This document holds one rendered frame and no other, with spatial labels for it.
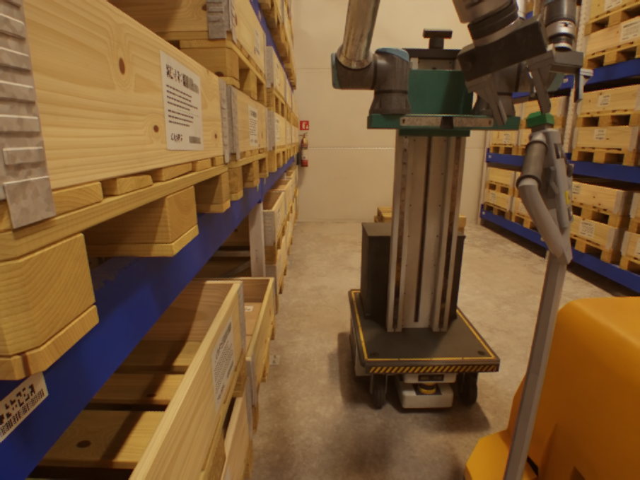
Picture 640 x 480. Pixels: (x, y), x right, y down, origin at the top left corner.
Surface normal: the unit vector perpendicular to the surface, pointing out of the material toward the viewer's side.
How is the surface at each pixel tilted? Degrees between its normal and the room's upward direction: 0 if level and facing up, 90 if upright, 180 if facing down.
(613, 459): 74
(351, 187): 90
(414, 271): 90
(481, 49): 118
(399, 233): 90
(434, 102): 90
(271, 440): 0
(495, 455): 22
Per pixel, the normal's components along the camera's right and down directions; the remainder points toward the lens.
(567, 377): -0.96, -0.26
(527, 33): -0.48, 0.65
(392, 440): 0.00, -0.96
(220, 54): 0.02, 0.26
